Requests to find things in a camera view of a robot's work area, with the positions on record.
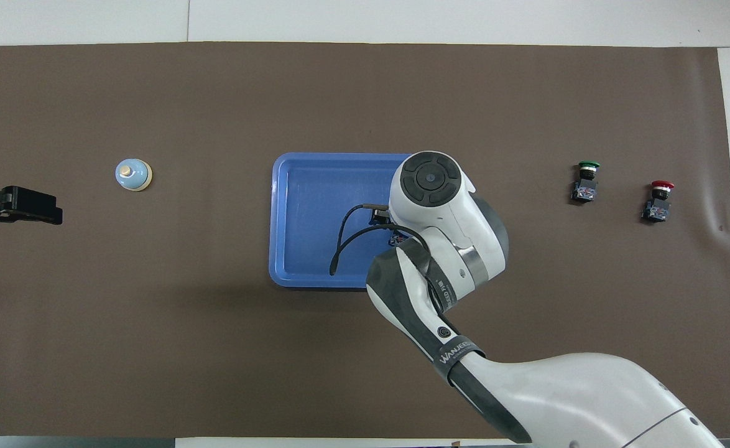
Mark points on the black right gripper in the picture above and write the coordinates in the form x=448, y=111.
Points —
x=381, y=218

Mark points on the yellow push button switch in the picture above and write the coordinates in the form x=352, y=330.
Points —
x=397, y=239

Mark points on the green push button switch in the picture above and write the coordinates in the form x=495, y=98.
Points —
x=586, y=186

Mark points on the red push button switch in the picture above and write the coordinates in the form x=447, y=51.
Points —
x=658, y=205

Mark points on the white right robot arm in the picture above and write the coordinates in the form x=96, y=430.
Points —
x=558, y=398

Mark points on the blue plastic tray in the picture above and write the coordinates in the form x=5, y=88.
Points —
x=309, y=218

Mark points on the light blue desk bell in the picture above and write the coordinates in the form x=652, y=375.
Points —
x=132, y=174

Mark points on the brown table mat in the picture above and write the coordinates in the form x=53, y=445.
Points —
x=153, y=342

